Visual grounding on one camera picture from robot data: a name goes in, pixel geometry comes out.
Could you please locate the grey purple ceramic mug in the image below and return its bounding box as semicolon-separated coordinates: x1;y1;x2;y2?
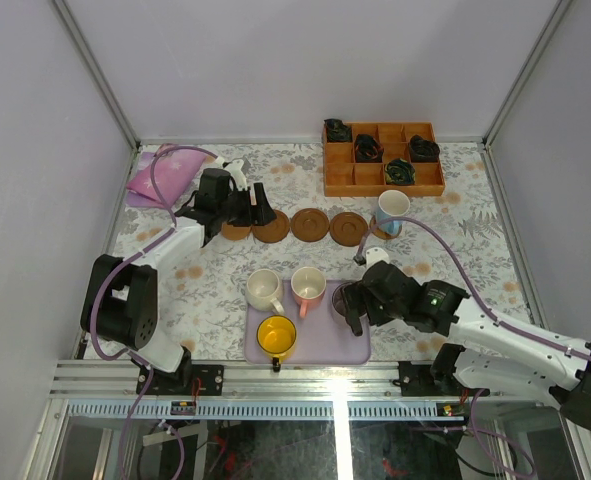
331;282;349;324

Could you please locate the light bamboo coaster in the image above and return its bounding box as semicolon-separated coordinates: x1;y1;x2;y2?
369;214;404;240
221;223;252;241

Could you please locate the dark wooden grooved coaster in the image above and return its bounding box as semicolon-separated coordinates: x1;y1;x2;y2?
329;212;368;247
252;210;290;244
290;208;329;242

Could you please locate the light blue ceramic mug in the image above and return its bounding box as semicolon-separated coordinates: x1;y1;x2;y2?
375;190;410;236

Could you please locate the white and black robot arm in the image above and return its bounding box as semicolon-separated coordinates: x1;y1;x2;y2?
80;168;276;395
344;255;591;431

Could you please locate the lavender plastic serving tray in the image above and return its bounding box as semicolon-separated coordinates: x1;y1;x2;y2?
243;279;371;366

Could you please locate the pink ceramic mug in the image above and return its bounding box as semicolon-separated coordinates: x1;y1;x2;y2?
290;267;327;319

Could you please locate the pink folded cloth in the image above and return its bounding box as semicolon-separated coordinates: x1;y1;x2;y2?
126;144;208;209

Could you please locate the white ceramic mug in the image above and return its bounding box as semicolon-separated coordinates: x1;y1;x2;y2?
245;269;285;316

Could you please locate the yellow ceramic mug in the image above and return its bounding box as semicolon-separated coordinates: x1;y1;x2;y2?
256;315;297;368

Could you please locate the white floral tablecloth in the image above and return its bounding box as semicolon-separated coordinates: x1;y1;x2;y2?
83;142;545;361

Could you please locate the dark floral rolled cloth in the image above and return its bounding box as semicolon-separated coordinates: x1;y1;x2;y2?
384;158;416;186
324;118;353;143
354;134;384;163
408;135;440;163

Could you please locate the orange wooden compartment tray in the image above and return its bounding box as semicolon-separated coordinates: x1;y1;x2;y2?
322;119;446;197

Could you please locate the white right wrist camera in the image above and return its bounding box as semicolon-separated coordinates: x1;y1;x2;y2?
353;247;390;268

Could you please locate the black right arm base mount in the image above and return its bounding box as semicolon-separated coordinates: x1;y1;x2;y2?
391;343;489;397

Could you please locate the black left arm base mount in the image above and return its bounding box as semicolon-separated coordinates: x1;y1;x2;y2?
146;347;225;398

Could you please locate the blue slotted cable duct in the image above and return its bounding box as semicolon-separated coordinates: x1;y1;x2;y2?
68;400;455;421

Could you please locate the aluminium front frame rail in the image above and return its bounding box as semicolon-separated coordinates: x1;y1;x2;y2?
48;360;401;401

